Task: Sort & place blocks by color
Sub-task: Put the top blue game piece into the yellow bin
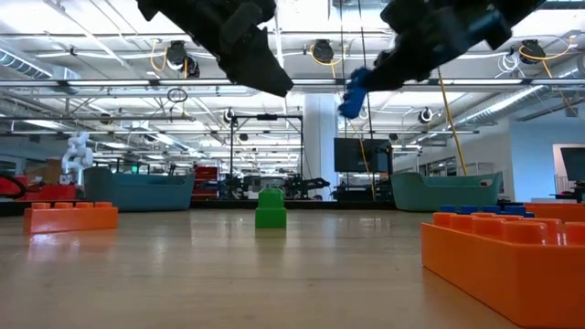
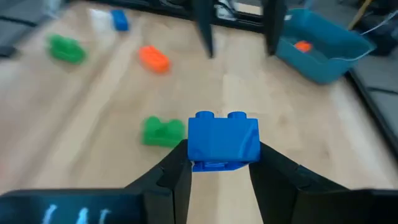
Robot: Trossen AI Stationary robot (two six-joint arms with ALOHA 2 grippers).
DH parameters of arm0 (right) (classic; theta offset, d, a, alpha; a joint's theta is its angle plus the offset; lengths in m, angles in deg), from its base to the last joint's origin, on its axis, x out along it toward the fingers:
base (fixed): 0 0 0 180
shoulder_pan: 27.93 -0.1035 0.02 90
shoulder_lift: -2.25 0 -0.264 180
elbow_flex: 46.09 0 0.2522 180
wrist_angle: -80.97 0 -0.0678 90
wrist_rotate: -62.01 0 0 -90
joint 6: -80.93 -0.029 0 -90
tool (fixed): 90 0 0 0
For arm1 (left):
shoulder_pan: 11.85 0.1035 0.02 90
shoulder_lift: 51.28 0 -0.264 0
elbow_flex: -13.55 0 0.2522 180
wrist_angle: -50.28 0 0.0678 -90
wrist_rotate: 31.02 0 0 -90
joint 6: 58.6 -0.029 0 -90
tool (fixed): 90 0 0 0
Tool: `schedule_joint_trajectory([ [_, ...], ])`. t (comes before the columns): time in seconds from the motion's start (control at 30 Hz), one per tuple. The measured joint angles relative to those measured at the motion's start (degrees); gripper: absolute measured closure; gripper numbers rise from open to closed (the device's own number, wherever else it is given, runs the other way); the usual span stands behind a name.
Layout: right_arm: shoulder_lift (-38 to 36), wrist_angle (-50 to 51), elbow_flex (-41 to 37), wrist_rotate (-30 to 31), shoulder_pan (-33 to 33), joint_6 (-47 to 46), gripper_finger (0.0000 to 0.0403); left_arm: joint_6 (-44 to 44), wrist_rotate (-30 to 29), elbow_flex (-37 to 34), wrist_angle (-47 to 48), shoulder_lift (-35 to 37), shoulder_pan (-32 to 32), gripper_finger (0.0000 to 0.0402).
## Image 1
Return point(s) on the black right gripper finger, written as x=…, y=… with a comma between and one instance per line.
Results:
x=387, y=58
x=397, y=75

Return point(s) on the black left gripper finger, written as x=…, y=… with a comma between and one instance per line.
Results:
x=269, y=64
x=242, y=68

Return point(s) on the green toy block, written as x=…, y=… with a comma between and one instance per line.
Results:
x=270, y=217

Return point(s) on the long blue toy block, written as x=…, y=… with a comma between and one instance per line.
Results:
x=498, y=210

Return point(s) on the large orange toy block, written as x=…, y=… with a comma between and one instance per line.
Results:
x=503, y=269

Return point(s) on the long orange toy block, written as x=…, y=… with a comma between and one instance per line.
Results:
x=68, y=219

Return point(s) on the black background robot arm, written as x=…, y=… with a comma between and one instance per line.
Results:
x=306, y=185

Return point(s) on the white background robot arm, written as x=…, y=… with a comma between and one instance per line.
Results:
x=77, y=157

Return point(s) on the black monitor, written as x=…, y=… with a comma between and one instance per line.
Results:
x=575, y=164
x=352, y=155

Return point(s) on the white column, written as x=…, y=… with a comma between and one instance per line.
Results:
x=320, y=146

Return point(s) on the long ceiling light bar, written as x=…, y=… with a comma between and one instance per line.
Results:
x=114, y=82

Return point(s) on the red tool cabinet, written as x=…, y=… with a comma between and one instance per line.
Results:
x=206, y=180

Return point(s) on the teal plastic bin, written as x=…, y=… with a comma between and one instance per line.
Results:
x=443, y=194

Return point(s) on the blue-grey plastic bin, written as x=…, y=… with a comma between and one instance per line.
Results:
x=137, y=192

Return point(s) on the cardboard box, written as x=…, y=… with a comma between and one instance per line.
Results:
x=45, y=172

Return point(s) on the red crate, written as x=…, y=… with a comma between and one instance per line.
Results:
x=50, y=192

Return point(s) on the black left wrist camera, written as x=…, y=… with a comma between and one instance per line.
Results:
x=242, y=20

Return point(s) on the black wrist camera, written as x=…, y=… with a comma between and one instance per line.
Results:
x=242, y=20
x=496, y=27

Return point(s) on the black metal frame rig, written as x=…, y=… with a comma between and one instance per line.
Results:
x=266, y=117

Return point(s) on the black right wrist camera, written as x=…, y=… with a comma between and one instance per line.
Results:
x=496, y=27

